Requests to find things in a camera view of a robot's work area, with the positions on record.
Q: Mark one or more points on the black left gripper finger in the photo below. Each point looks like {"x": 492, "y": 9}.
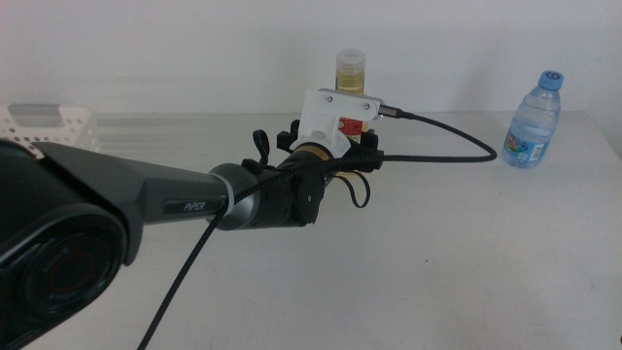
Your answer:
{"x": 294, "y": 126}

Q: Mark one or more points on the yellow juice bottle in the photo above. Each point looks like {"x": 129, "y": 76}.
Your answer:
{"x": 350, "y": 73}

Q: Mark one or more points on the clear blue-capped water bottle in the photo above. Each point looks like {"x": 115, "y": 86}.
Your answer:
{"x": 532, "y": 121}

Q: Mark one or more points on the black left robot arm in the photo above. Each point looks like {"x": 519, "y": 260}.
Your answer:
{"x": 121, "y": 194}

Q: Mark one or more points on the white perforated plastic basket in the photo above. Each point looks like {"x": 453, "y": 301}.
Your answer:
{"x": 73, "y": 126}

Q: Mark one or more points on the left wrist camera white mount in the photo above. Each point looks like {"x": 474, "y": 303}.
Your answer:
{"x": 325, "y": 116}

